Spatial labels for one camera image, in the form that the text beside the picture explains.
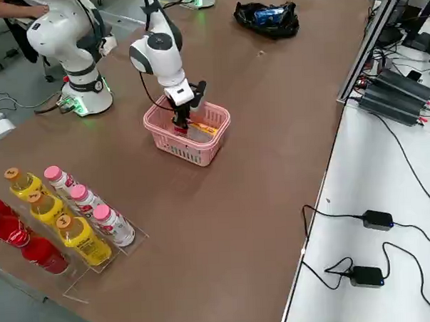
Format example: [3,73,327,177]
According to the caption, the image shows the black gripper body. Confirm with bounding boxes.
[167,99,195,120]

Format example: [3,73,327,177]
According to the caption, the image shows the yellow red snack box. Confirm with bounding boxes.
[175,120,220,139]

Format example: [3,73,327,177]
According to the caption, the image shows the blue snack packet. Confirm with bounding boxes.
[252,7,285,26]

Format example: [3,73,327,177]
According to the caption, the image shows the pink plastic basket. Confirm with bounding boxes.
[141,90,233,170]

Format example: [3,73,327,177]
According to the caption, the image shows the black plastic bag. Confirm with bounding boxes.
[232,0,300,43]

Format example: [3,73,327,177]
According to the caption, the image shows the pink cap white bottle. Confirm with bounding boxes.
[91,202,137,249]
[43,165,78,193]
[68,183,105,215]

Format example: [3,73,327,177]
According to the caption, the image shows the clear acrylic bottle rack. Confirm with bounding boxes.
[0,167,153,308]

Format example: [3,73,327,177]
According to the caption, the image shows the yellow drink bottle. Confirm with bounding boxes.
[4,165,46,199]
[56,212,113,268]
[25,189,68,223]

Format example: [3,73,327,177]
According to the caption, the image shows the black office chair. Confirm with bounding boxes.
[3,13,55,85]

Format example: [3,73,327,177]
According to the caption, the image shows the person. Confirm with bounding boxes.
[0,0,51,20]

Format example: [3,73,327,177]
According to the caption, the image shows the black power supply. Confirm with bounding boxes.
[357,83,429,130]
[373,68,430,108]

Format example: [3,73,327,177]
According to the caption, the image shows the black power adapter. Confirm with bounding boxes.
[362,209,395,233]
[349,264,384,289]

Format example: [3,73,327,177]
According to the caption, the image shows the black monitor stand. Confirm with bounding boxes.
[399,0,430,56]

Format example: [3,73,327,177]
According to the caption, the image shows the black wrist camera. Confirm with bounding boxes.
[191,80,209,112]

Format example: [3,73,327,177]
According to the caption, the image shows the black adapter cable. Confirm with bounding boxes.
[300,239,430,322]
[301,199,430,256]

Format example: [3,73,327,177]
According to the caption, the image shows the aluminium frame post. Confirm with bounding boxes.
[332,0,413,105]

